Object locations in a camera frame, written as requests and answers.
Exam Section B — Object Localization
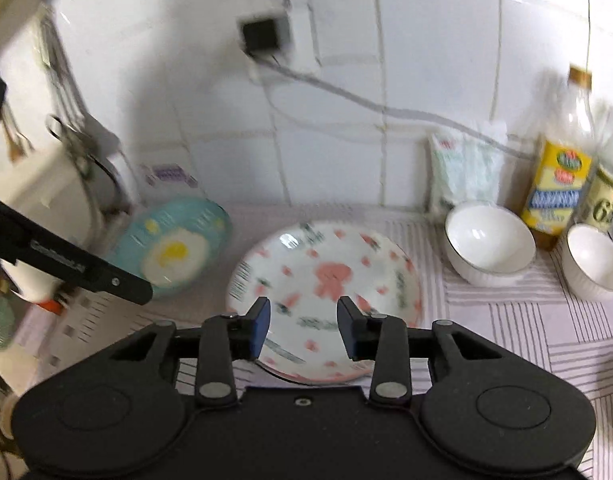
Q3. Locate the white kitchen appliance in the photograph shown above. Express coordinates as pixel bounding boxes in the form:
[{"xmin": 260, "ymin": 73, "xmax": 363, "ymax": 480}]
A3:
[{"xmin": 0, "ymin": 123, "xmax": 137, "ymax": 306}]

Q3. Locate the pink bear plate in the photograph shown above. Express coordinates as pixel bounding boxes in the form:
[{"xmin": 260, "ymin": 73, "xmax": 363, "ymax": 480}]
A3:
[{"xmin": 226, "ymin": 221, "xmax": 424, "ymax": 385}]

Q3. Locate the white vinegar bottle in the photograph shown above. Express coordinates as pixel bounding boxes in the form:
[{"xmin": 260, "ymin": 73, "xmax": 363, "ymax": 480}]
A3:
[{"xmin": 579, "ymin": 128, "xmax": 613, "ymax": 233}]

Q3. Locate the black power cable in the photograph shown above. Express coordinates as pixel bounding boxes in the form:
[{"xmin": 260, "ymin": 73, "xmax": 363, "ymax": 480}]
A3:
[{"xmin": 255, "ymin": 56, "xmax": 541, "ymax": 158}]

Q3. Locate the yellow cooking wine bottle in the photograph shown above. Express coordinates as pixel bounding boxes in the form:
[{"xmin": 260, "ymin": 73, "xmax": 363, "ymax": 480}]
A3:
[{"xmin": 521, "ymin": 65, "xmax": 601, "ymax": 252}]

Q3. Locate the teal egg plate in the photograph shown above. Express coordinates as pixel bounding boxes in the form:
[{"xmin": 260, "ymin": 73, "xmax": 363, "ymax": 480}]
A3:
[{"xmin": 107, "ymin": 196, "xmax": 233, "ymax": 299}]

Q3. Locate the black power adapter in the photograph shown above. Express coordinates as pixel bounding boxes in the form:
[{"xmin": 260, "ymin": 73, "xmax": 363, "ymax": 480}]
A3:
[{"xmin": 238, "ymin": 12, "xmax": 292, "ymax": 55}]

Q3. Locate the white salt bag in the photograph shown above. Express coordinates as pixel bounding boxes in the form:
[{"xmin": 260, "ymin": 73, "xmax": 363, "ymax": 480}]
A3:
[{"xmin": 429, "ymin": 127, "xmax": 505, "ymax": 223}]

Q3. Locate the striped white table mat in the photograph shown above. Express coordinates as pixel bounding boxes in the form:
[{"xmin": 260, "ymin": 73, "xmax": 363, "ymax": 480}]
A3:
[{"xmin": 21, "ymin": 205, "xmax": 613, "ymax": 479}]

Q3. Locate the white ribbed bowl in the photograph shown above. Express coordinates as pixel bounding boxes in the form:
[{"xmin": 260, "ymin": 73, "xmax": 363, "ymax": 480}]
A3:
[
  {"xmin": 561, "ymin": 224, "xmax": 613, "ymax": 302},
  {"xmin": 443, "ymin": 202, "xmax": 537, "ymax": 288}
]

